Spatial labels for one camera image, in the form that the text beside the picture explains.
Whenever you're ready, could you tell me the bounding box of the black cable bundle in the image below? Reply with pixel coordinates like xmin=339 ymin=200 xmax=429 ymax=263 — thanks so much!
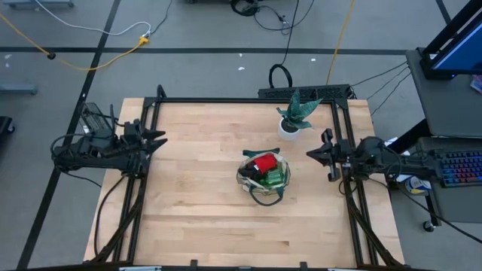
xmin=229 ymin=0 xmax=291 ymax=35

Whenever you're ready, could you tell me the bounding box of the backlit keyboard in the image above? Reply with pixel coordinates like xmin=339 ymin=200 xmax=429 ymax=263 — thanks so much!
xmin=438 ymin=148 xmax=482 ymax=188

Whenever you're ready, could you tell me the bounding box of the grey metal stand foot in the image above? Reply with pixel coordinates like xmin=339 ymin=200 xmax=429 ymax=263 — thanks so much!
xmin=2 ymin=0 xmax=75 ymax=9
xmin=0 ymin=84 xmax=39 ymax=95

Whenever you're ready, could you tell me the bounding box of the yellow floor cable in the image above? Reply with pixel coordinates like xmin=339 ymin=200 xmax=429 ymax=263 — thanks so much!
xmin=0 ymin=13 xmax=151 ymax=72

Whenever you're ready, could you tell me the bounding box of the black aluminium table frame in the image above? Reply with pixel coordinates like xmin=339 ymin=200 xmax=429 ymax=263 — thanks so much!
xmin=90 ymin=84 xmax=406 ymax=271

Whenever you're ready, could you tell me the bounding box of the yellow hanging cord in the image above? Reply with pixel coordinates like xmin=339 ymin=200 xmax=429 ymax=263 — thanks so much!
xmin=325 ymin=0 xmax=357 ymax=86

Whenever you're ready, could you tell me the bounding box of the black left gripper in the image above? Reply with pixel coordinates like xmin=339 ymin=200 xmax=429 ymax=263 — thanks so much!
xmin=120 ymin=120 xmax=169 ymax=159

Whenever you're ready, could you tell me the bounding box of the grey computer cart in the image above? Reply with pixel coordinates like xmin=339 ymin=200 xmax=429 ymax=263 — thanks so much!
xmin=405 ymin=48 xmax=482 ymax=224

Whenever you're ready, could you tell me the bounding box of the black perforated power bar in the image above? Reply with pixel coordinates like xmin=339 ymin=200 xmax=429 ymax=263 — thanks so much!
xmin=258 ymin=84 xmax=353 ymax=101

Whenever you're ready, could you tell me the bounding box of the potted snake plant white pot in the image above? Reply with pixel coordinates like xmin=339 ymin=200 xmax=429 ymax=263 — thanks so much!
xmin=276 ymin=88 xmax=324 ymax=142

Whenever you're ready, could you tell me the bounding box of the green spray bottle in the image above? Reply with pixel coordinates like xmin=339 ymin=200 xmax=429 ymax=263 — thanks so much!
xmin=258 ymin=168 xmax=288 ymax=188

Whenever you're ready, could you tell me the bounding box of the black coiled cable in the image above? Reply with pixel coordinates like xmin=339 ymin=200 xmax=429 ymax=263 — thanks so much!
xmin=268 ymin=0 xmax=301 ymax=90

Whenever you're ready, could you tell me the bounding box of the black mesh box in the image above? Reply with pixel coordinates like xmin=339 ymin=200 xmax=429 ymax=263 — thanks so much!
xmin=80 ymin=102 xmax=114 ymax=139

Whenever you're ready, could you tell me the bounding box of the red black gardening glove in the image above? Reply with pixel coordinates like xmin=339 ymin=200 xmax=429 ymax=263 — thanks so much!
xmin=239 ymin=152 xmax=279 ymax=178

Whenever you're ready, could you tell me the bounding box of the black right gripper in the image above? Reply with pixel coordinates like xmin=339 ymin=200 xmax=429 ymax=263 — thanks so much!
xmin=306 ymin=128 xmax=357 ymax=182

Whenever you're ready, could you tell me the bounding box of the monitor on black stand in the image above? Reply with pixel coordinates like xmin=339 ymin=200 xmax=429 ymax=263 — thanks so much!
xmin=419 ymin=0 xmax=482 ymax=81

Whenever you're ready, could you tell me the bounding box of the blue yellow can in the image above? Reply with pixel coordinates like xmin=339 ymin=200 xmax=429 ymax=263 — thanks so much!
xmin=404 ymin=176 xmax=432 ymax=196

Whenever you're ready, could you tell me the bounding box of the white floor cable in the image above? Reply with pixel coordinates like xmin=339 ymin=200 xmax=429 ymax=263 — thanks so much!
xmin=33 ymin=0 xmax=152 ymax=37

